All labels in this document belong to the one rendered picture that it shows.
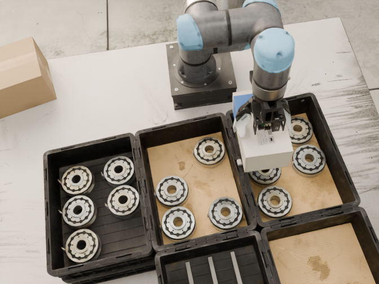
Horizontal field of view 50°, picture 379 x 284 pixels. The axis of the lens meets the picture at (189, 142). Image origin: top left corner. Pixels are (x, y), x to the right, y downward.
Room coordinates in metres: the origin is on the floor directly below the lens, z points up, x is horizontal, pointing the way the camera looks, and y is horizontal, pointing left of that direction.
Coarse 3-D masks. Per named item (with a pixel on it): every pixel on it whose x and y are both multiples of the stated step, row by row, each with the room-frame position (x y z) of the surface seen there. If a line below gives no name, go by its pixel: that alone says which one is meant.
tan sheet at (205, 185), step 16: (176, 144) 0.68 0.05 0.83; (192, 144) 0.66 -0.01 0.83; (160, 160) 0.63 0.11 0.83; (176, 160) 0.62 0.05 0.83; (192, 160) 0.61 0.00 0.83; (224, 160) 0.58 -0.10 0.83; (160, 176) 0.57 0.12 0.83; (192, 176) 0.55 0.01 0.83; (208, 176) 0.54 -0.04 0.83; (224, 176) 0.53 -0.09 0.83; (192, 192) 0.49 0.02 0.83; (208, 192) 0.48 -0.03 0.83; (224, 192) 0.47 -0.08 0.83; (160, 208) 0.46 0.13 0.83; (192, 208) 0.44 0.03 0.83; (208, 208) 0.43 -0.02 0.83; (160, 224) 0.41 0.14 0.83; (176, 224) 0.40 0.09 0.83; (208, 224) 0.38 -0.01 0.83; (240, 224) 0.36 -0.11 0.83
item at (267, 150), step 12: (240, 96) 0.62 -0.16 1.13; (252, 120) 0.54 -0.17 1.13; (252, 132) 0.50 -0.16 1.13; (264, 132) 0.50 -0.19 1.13; (276, 132) 0.49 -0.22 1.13; (288, 132) 0.48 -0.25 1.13; (240, 144) 0.50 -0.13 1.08; (252, 144) 0.47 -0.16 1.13; (264, 144) 0.46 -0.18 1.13; (276, 144) 0.46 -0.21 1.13; (288, 144) 0.45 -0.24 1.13; (252, 156) 0.44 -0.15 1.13; (264, 156) 0.43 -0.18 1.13; (276, 156) 0.43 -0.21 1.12; (288, 156) 0.43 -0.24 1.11; (252, 168) 0.44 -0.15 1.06; (264, 168) 0.43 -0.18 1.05
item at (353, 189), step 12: (300, 96) 0.71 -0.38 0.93; (312, 96) 0.70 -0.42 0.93; (228, 120) 0.67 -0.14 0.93; (324, 120) 0.61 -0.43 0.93; (336, 144) 0.52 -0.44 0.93; (240, 156) 0.54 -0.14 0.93; (336, 156) 0.48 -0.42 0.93; (348, 180) 0.40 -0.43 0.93; (252, 192) 0.42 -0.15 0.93; (252, 204) 0.38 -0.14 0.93; (348, 204) 0.33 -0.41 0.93; (288, 216) 0.33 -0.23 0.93; (300, 216) 0.32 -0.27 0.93
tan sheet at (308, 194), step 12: (312, 144) 0.58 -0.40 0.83; (288, 168) 0.51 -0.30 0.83; (324, 168) 0.49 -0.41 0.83; (288, 180) 0.47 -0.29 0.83; (300, 180) 0.46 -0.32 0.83; (312, 180) 0.46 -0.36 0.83; (324, 180) 0.45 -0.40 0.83; (300, 192) 0.43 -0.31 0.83; (312, 192) 0.42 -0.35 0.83; (324, 192) 0.41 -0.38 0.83; (336, 192) 0.40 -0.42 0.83; (276, 204) 0.40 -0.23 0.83; (300, 204) 0.39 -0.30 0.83; (312, 204) 0.38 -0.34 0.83; (324, 204) 0.37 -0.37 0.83; (336, 204) 0.37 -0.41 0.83
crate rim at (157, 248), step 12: (192, 120) 0.70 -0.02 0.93; (204, 120) 0.69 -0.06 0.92; (144, 132) 0.69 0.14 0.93; (228, 132) 0.63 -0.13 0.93; (228, 144) 0.59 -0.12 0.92; (144, 168) 0.56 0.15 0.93; (240, 168) 0.50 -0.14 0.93; (144, 180) 0.53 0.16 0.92; (240, 180) 0.46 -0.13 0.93; (144, 192) 0.48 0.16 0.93; (252, 216) 0.35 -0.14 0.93; (240, 228) 0.32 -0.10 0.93; (252, 228) 0.31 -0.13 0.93; (156, 240) 0.33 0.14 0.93; (192, 240) 0.31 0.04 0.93; (204, 240) 0.31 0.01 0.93
